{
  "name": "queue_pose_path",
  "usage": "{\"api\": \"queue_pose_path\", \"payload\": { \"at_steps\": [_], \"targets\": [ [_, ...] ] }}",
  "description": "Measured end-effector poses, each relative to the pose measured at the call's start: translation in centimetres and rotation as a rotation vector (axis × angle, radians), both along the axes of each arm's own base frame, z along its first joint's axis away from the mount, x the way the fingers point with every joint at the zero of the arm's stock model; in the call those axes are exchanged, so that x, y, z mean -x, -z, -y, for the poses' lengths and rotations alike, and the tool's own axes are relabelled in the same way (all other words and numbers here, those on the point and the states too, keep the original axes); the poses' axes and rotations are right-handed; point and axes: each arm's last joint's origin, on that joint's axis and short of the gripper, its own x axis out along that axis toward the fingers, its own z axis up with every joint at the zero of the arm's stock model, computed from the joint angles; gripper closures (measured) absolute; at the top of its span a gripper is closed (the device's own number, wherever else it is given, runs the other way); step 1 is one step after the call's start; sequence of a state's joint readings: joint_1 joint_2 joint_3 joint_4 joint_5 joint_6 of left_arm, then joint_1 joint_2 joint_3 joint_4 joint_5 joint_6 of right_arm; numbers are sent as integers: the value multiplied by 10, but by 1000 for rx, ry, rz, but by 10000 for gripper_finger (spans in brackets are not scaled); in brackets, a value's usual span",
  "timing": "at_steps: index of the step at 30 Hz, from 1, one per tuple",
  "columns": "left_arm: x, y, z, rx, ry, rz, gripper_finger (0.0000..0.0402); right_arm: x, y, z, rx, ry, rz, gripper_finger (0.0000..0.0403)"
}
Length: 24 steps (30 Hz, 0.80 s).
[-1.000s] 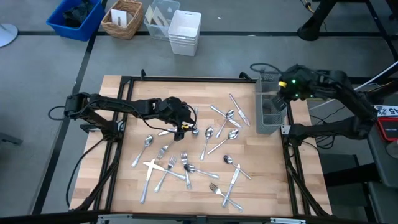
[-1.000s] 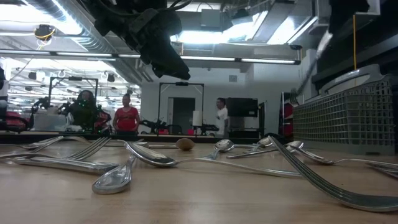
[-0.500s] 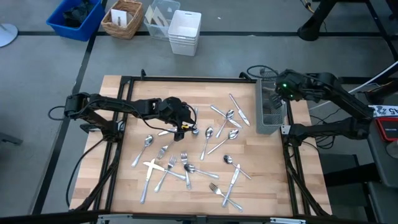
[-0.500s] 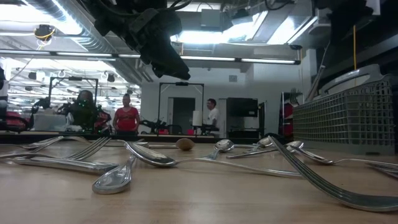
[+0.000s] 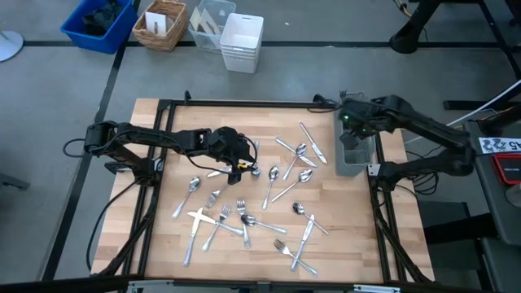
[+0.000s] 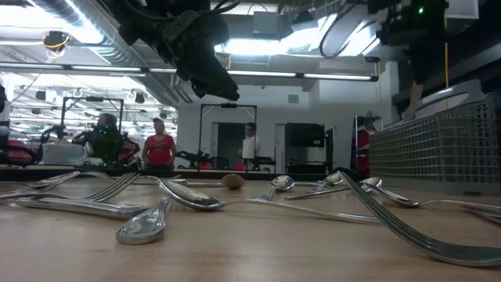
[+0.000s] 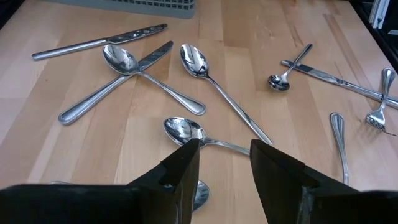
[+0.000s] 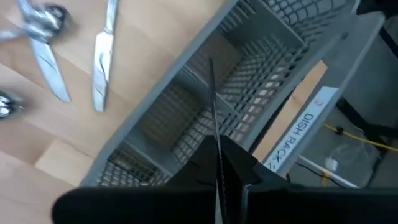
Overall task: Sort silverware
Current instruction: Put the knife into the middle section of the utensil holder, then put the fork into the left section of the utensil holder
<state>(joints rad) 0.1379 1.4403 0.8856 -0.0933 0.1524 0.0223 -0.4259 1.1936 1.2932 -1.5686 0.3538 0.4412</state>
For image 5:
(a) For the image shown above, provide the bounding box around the black side cart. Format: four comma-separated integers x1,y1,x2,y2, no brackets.
463,117,521,293

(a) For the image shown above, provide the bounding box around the white plastic bin stack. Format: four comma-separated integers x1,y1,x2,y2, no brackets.
219,12,265,75

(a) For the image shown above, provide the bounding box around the red-framed tablet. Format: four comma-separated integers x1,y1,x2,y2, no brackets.
491,153,521,186

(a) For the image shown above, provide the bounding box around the clear plastic bin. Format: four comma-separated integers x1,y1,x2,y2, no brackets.
187,0,238,55

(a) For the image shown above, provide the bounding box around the blue plastic bin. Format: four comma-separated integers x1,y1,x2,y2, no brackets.
59,0,138,55

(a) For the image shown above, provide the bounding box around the grey mesh cutlery caddy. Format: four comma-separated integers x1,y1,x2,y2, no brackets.
334,121,378,177

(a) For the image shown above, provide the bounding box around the black stand foot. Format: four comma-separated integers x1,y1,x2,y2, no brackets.
388,0,433,55

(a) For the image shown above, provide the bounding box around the grey round stand base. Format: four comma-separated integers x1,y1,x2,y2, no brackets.
0,30,24,63

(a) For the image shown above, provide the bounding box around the silver knife handle left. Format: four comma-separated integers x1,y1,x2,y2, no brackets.
186,210,245,237

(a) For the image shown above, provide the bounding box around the grey metal leg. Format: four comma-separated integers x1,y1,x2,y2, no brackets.
0,172,31,191

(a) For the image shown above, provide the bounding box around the black stool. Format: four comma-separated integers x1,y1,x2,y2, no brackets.
417,200,500,246

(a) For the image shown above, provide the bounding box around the black cloth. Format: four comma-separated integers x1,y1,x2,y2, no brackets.
82,1,125,37

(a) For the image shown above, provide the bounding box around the wicker basket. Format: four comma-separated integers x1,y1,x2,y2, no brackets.
132,0,190,53

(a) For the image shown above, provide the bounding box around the beige cardboard piece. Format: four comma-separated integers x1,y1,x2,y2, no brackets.
189,7,204,32
199,8,222,36

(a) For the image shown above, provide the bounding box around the steel table knife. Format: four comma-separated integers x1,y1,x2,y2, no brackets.
274,137,319,168
205,165,234,179
299,121,329,166
290,213,316,273
182,207,204,269

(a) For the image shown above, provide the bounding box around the white cable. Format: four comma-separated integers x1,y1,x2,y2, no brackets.
405,79,521,146

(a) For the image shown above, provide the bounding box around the yellow cable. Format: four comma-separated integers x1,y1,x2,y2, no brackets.
391,0,410,19

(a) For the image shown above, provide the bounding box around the black front crossbar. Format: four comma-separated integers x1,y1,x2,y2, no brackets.
0,274,521,293

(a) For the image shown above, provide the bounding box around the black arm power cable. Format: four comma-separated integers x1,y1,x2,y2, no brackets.
85,178,142,273

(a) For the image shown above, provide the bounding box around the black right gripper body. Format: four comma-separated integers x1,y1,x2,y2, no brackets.
336,99,392,138

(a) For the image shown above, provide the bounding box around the white numbered label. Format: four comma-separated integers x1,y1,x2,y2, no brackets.
478,137,521,155

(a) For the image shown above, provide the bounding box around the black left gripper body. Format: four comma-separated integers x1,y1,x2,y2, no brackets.
221,125,259,168

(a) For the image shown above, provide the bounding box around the grey round object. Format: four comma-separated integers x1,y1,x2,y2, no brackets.
506,181,521,209

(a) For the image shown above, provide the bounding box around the white card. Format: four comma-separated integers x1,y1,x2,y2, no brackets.
144,11,169,37

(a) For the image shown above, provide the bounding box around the black floor stand frame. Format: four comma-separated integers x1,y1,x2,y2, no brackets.
442,0,521,112

